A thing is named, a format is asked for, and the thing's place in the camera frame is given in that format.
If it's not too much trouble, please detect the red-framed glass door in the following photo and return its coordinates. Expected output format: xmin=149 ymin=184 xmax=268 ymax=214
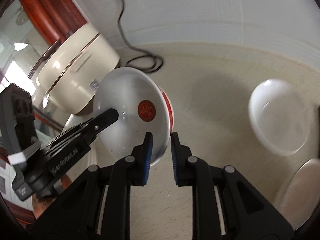
xmin=0 ymin=0 xmax=89 ymax=136

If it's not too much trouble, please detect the red-banded white bowl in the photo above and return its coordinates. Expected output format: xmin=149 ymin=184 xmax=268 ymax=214
xmin=93 ymin=67 xmax=174 ymax=165

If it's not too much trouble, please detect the large green-rimmed white bowl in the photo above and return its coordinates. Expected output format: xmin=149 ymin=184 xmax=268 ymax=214
xmin=273 ymin=158 xmax=319 ymax=231

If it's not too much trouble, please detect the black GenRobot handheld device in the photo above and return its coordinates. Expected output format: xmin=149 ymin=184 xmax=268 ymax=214
xmin=1 ymin=83 xmax=119 ymax=201

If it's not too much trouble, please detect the black power cable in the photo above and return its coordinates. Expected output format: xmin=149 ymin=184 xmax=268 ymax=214
xmin=102 ymin=0 xmax=164 ymax=74

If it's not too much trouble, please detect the white floral footed bowl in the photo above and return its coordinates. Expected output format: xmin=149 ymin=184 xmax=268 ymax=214
xmin=248 ymin=79 xmax=310 ymax=156

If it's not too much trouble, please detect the cream rice cooker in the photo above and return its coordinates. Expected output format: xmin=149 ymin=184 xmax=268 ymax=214
xmin=32 ymin=23 xmax=120 ymax=114

